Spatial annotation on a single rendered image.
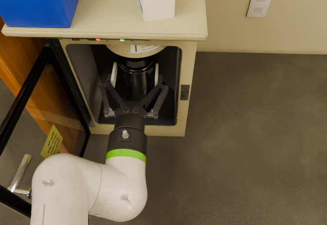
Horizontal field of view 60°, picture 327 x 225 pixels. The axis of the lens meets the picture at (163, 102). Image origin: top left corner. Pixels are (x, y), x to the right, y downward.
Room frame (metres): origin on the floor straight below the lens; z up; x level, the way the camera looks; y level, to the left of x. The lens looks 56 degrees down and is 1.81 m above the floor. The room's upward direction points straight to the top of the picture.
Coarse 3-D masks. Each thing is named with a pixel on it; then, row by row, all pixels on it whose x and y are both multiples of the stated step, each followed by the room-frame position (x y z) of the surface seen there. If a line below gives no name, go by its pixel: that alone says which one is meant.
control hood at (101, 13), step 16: (80, 0) 0.40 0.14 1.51; (96, 0) 0.40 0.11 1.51; (112, 0) 0.40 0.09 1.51; (128, 0) 0.40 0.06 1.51; (176, 0) 0.40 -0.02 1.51; (192, 0) 0.40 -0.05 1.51; (80, 16) 0.37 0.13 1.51; (96, 16) 0.37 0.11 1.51; (112, 16) 0.37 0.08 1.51; (128, 16) 0.37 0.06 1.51; (176, 16) 0.37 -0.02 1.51; (192, 16) 0.37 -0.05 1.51; (16, 32) 0.33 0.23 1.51; (32, 32) 0.33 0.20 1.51; (48, 32) 0.33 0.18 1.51; (64, 32) 0.33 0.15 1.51; (80, 32) 0.33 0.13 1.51; (96, 32) 0.33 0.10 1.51; (112, 32) 0.33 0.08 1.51; (128, 32) 0.33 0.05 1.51; (144, 32) 0.33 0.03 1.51; (160, 32) 0.33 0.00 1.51; (176, 32) 0.33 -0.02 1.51; (192, 32) 0.33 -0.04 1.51
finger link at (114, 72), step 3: (114, 63) 0.53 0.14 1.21; (114, 66) 0.52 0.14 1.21; (114, 69) 0.51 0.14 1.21; (117, 69) 0.53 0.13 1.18; (114, 72) 0.50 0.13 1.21; (111, 75) 0.49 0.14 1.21; (114, 75) 0.49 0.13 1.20; (111, 78) 0.48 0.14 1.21; (114, 78) 0.49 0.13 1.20; (111, 81) 0.47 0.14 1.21; (114, 81) 0.48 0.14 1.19; (114, 84) 0.47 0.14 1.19; (114, 87) 0.47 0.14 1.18
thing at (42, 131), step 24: (48, 72) 0.38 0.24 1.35; (48, 96) 0.35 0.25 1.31; (24, 120) 0.27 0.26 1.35; (48, 120) 0.31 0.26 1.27; (72, 120) 0.38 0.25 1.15; (24, 144) 0.23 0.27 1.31; (48, 144) 0.28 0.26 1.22; (72, 144) 0.34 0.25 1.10; (0, 168) 0.17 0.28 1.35; (24, 168) 0.20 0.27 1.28; (24, 192) 0.16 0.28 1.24; (24, 216) 0.13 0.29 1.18
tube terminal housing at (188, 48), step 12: (192, 48) 0.44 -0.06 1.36; (192, 60) 0.44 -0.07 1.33; (180, 72) 0.46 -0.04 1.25; (192, 72) 0.44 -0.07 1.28; (180, 84) 0.44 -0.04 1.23; (84, 96) 0.45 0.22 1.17; (180, 108) 0.44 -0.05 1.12; (180, 120) 0.44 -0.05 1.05; (96, 132) 0.45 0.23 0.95; (108, 132) 0.44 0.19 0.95; (156, 132) 0.44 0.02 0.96; (168, 132) 0.44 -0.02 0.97; (180, 132) 0.44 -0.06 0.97
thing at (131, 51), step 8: (112, 48) 0.48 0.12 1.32; (120, 48) 0.47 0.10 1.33; (128, 48) 0.46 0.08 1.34; (136, 48) 0.46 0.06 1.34; (144, 48) 0.46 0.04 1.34; (152, 48) 0.47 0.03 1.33; (160, 48) 0.48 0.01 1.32; (128, 56) 0.45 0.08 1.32; (136, 56) 0.45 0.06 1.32; (144, 56) 0.46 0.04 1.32
